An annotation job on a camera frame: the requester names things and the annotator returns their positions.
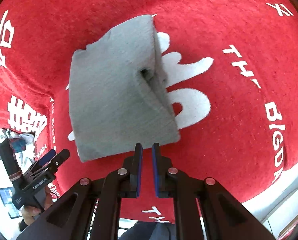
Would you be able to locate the person's dark clothing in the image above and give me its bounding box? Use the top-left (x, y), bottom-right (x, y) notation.
top-left (118, 221), bottom-right (177, 240)

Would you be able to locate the person's left hand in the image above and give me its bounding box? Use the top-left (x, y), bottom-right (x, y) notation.
top-left (21, 201), bottom-right (44, 227)

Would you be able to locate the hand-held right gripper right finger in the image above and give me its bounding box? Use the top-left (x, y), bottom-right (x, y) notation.
top-left (152, 142), bottom-right (277, 240)

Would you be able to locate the grey knit sweater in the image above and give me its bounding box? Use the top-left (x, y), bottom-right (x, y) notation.
top-left (68, 14), bottom-right (181, 163)

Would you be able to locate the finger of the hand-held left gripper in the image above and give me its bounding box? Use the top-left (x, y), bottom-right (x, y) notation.
top-left (24, 149), bottom-right (57, 175)
top-left (47, 149), bottom-right (71, 172)

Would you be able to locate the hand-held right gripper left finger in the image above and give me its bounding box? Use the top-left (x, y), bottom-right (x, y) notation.
top-left (16, 143), bottom-right (143, 240)

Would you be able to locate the pile of mixed clothes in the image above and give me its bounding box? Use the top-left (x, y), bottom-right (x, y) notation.
top-left (0, 127), bottom-right (37, 161)

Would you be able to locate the red printed blanket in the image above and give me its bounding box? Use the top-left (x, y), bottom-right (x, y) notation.
top-left (0, 0), bottom-right (298, 224)

